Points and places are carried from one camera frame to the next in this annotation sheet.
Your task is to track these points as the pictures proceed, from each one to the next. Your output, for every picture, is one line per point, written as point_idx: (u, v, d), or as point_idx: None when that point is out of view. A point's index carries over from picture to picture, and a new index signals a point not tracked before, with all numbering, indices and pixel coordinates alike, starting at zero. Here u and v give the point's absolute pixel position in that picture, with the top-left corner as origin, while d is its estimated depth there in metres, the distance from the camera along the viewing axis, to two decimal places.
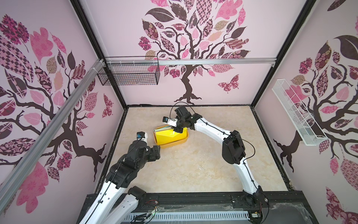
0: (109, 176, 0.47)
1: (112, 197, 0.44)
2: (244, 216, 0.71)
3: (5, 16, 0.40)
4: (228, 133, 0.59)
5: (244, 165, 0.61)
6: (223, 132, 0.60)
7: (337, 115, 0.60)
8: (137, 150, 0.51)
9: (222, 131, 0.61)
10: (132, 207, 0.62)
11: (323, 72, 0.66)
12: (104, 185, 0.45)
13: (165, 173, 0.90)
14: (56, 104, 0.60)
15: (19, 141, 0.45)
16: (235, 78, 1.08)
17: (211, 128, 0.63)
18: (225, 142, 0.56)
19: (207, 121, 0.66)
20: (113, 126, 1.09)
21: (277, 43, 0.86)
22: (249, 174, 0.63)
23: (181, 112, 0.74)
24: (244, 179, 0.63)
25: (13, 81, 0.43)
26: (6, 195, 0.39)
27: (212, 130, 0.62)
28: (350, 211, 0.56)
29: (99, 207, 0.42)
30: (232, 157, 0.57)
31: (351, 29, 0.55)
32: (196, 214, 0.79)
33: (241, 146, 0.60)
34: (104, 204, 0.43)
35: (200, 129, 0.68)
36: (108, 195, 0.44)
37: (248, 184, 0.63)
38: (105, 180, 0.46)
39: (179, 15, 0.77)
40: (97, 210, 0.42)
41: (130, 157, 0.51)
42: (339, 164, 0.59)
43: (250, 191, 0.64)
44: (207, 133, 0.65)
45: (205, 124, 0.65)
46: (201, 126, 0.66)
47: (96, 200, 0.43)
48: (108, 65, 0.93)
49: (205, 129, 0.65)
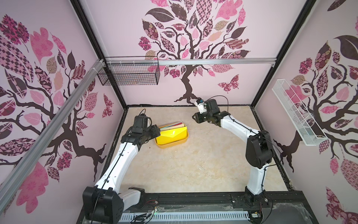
0: (123, 139, 0.54)
1: (131, 152, 0.52)
2: (244, 216, 0.71)
3: (5, 17, 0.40)
4: (256, 131, 0.55)
5: (263, 172, 0.57)
6: (250, 130, 0.56)
7: (337, 115, 0.60)
8: (142, 118, 0.62)
9: (249, 129, 0.57)
10: (136, 196, 0.63)
11: (323, 72, 0.66)
12: (121, 146, 0.52)
13: (165, 174, 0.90)
14: (56, 104, 0.60)
15: (19, 141, 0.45)
16: (235, 78, 1.08)
17: (238, 125, 0.60)
18: (250, 138, 0.52)
19: (234, 118, 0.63)
20: (113, 126, 1.09)
21: (277, 43, 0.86)
22: (263, 179, 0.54)
23: (211, 106, 0.73)
24: (255, 183, 0.61)
25: (13, 81, 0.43)
26: (6, 195, 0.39)
27: (238, 127, 0.59)
28: (350, 211, 0.56)
29: (121, 159, 0.48)
30: (257, 158, 0.51)
31: (351, 29, 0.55)
32: (196, 214, 0.79)
33: (270, 150, 0.53)
34: (125, 157, 0.49)
35: (226, 126, 0.65)
36: (127, 150, 0.51)
37: (256, 186, 0.62)
38: (121, 142, 0.54)
39: (179, 15, 0.77)
40: (119, 162, 0.47)
41: (138, 126, 0.61)
42: (339, 164, 0.59)
43: (252, 191, 0.64)
44: (232, 130, 0.62)
45: (232, 121, 0.62)
46: (227, 122, 0.64)
47: (117, 154, 0.49)
48: (108, 65, 0.93)
49: (231, 126, 0.62)
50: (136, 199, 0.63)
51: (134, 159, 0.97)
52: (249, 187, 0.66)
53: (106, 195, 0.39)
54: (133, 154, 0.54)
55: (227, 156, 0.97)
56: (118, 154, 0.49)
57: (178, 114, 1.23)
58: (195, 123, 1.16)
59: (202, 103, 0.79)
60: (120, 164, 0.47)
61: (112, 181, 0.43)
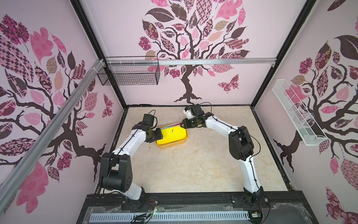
0: (135, 126, 0.65)
1: (141, 135, 0.61)
2: (244, 216, 0.71)
3: (5, 17, 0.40)
4: (236, 128, 0.61)
5: (249, 163, 0.61)
6: (230, 127, 0.62)
7: (337, 115, 0.60)
8: (151, 115, 0.75)
9: (230, 126, 0.63)
10: (138, 192, 0.65)
11: (323, 72, 0.66)
12: (133, 130, 0.62)
13: (165, 174, 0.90)
14: (56, 104, 0.60)
15: (19, 141, 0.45)
16: (235, 78, 1.08)
17: (221, 123, 0.66)
18: (230, 135, 0.58)
19: (217, 118, 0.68)
20: (113, 126, 1.09)
21: (277, 43, 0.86)
22: (253, 173, 0.63)
23: (196, 109, 0.80)
24: (248, 178, 0.63)
25: (13, 81, 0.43)
26: (6, 195, 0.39)
27: (220, 125, 0.65)
28: (350, 211, 0.56)
29: (133, 139, 0.56)
30: (238, 151, 0.57)
31: (351, 29, 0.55)
32: (196, 214, 0.79)
33: (249, 143, 0.60)
34: (136, 137, 0.58)
35: (210, 126, 0.71)
36: (138, 134, 0.59)
37: (250, 183, 0.64)
38: (133, 128, 0.63)
39: (179, 15, 0.77)
40: (131, 141, 0.55)
41: (147, 122, 0.72)
42: (339, 164, 0.59)
43: (250, 190, 0.65)
44: (216, 129, 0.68)
45: (215, 121, 0.68)
46: (211, 122, 0.70)
47: (130, 135, 0.58)
48: (108, 65, 0.93)
49: (215, 125, 0.68)
50: (137, 195, 0.64)
51: (134, 159, 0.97)
52: (246, 186, 0.67)
53: (122, 159, 0.45)
54: (141, 137, 0.62)
55: (227, 156, 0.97)
56: (131, 135, 0.58)
57: (178, 114, 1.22)
58: None
59: (189, 109, 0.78)
60: (132, 141, 0.55)
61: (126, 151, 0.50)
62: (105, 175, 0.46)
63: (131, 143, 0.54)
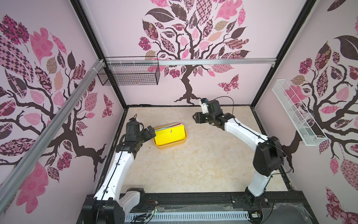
0: (118, 148, 0.55)
1: (127, 159, 0.52)
2: (244, 216, 0.71)
3: (6, 17, 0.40)
4: (266, 137, 0.51)
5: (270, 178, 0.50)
6: (258, 136, 0.52)
7: (337, 115, 0.60)
8: (134, 125, 0.61)
9: (257, 134, 0.53)
10: (137, 196, 0.64)
11: (323, 72, 0.66)
12: (116, 156, 0.52)
13: (165, 174, 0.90)
14: (56, 104, 0.60)
15: (19, 141, 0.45)
16: (235, 78, 1.08)
17: (244, 129, 0.56)
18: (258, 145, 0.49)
19: (240, 122, 0.60)
20: (113, 126, 1.09)
21: (277, 43, 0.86)
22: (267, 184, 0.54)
23: (214, 108, 0.68)
24: (258, 187, 0.59)
25: (14, 81, 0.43)
26: (6, 195, 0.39)
27: (244, 131, 0.55)
28: (350, 211, 0.56)
29: (118, 169, 0.48)
30: (265, 165, 0.47)
31: (351, 30, 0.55)
32: (196, 214, 0.79)
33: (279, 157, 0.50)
34: (121, 166, 0.49)
35: (230, 130, 0.61)
36: (123, 159, 0.51)
37: (258, 190, 0.61)
38: (116, 151, 0.54)
39: (179, 15, 0.77)
40: (116, 172, 0.47)
41: (131, 133, 0.60)
42: (339, 164, 0.59)
43: (254, 194, 0.63)
44: (237, 135, 0.59)
45: (237, 125, 0.58)
46: (231, 126, 0.60)
47: (113, 164, 0.49)
48: (108, 65, 0.93)
49: (236, 130, 0.58)
50: (137, 200, 0.64)
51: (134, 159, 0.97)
52: (250, 189, 0.65)
53: (107, 205, 0.39)
54: (129, 162, 0.53)
55: (227, 156, 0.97)
56: (114, 164, 0.49)
57: (177, 114, 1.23)
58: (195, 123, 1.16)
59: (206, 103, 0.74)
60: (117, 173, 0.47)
61: (111, 191, 0.42)
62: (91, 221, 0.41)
63: (117, 178, 0.46)
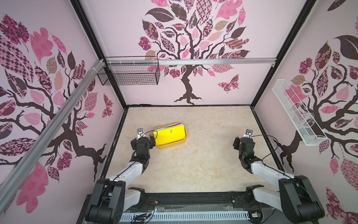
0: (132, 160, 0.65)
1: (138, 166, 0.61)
2: (244, 216, 0.71)
3: (5, 16, 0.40)
4: (291, 176, 0.48)
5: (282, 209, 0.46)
6: (283, 174, 0.50)
7: (337, 115, 0.60)
8: (143, 144, 0.68)
9: (282, 172, 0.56)
10: (137, 196, 0.64)
11: (323, 72, 0.66)
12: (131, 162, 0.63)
13: (165, 173, 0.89)
14: (56, 104, 0.60)
15: (19, 141, 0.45)
16: (235, 78, 1.08)
17: (268, 168, 0.55)
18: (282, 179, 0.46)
19: (266, 163, 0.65)
20: (113, 126, 1.09)
21: (277, 43, 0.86)
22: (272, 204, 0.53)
23: (248, 147, 0.68)
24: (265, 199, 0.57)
25: (13, 81, 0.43)
26: (6, 195, 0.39)
27: (269, 171, 0.54)
28: (350, 211, 0.56)
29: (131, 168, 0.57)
30: (295, 209, 0.41)
31: (351, 29, 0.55)
32: (196, 214, 0.79)
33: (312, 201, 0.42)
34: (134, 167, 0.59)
35: (257, 171, 0.60)
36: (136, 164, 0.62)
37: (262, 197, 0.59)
38: (130, 161, 0.64)
39: (179, 15, 0.77)
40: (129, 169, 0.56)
41: (141, 150, 0.68)
42: (339, 164, 0.59)
43: (255, 198, 0.64)
44: (263, 176, 0.57)
45: (263, 165, 0.58)
46: (258, 166, 0.60)
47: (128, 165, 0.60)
48: (108, 65, 0.93)
49: (262, 171, 0.57)
50: (136, 199, 0.63)
51: None
52: (254, 191, 0.64)
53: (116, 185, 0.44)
54: (139, 168, 0.62)
55: (227, 156, 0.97)
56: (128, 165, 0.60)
57: (178, 114, 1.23)
58: (195, 123, 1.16)
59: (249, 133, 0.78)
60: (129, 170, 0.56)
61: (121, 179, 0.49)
62: (96, 202, 0.44)
63: (127, 172, 0.54)
